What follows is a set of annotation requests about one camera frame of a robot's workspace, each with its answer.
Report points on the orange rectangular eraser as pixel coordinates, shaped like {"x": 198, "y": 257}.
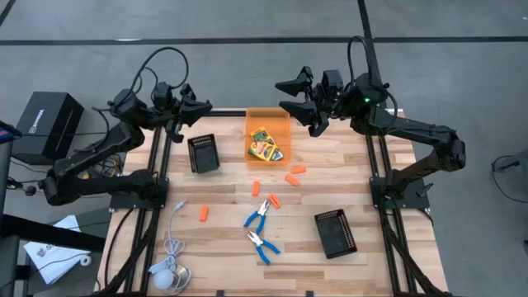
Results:
{"x": 203, "y": 213}
{"x": 274, "y": 201}
{"x": 298, "y": 169}
{"x": 292, "y": 180}
{"x": 255, "y": 188}

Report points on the black plastic slotted basket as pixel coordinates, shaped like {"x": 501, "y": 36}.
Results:
{"x": 205, "y": 158}
{"x": 334, "y": 235}

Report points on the black desk bar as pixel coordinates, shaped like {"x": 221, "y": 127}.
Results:
{"x": 49, "y": 235}

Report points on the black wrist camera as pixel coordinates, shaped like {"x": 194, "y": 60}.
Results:
{"x": 332, "y": 84}
{"x": 163, "y": 97}

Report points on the white round bulb lamp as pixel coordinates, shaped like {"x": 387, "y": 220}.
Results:
{"x": 163, "y": 279}

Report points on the white tape roll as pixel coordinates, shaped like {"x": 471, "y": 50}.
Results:
{"x": 81, "y": 260}

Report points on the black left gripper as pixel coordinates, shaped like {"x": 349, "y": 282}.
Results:
{"x": 176, "y": 123}

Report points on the white paper sheets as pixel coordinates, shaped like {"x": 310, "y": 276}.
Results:
{"x": 49, "y": 260}

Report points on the black power plug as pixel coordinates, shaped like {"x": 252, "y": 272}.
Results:
{"x": 30, "y": 190}

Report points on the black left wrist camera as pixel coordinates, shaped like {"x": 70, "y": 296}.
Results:
{"x": 163, "y": 97}

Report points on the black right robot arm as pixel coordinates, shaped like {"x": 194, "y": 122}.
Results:
{"x": 412, "y": 128}

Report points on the black aluminium table frame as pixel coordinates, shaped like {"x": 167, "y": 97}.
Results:
{"x": 227, "y": 113}

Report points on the yellow object on floor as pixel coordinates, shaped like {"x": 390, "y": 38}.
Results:
{"x": 84, "y": 175}

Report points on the black cardboard box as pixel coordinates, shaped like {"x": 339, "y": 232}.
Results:
{"x": 45, "y": 123}

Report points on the orange translucent plastic bin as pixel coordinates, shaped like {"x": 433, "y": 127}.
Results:
{"x": 278, "y": 123}

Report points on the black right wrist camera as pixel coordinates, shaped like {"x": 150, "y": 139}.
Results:
{"x": 332, "y": 84}

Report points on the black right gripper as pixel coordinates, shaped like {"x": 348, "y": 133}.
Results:
{"x": 330, "y": 107}

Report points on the yellow green Crayola crayon box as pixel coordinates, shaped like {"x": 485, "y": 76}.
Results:
{"x": 262, "y": 152}
{"x": 260, "y": 134}

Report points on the black device with coloured screen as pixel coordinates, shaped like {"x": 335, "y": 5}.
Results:
{"x": 10, "y": 134}

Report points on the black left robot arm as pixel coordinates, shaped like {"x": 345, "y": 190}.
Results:
{"x": 82, "y": 165}

